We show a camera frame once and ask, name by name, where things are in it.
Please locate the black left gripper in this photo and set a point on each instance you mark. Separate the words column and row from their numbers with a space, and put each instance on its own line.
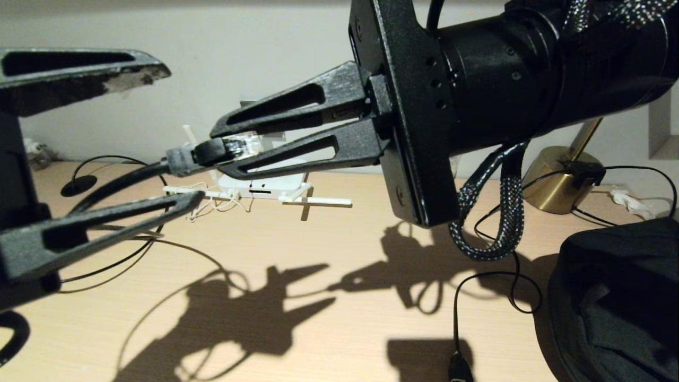
column 13, row 175

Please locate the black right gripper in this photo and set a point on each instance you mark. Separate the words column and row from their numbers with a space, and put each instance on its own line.
column 414, row 116

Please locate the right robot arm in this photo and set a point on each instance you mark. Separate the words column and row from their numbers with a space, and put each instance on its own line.
column 557, row 69

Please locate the white router with antennas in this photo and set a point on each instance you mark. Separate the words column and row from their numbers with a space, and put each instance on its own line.
column 289, row 183

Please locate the small grey glass jar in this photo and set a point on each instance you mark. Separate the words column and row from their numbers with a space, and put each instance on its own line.
column 45, row 158

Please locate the brass desk lamp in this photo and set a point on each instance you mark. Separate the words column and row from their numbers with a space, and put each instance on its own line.
column 551, row 191

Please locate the black box on lamp base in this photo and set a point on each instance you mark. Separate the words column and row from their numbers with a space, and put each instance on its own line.
column 583, row 174

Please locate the black fabric bag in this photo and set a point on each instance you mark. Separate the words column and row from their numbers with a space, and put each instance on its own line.
column 620, row 297

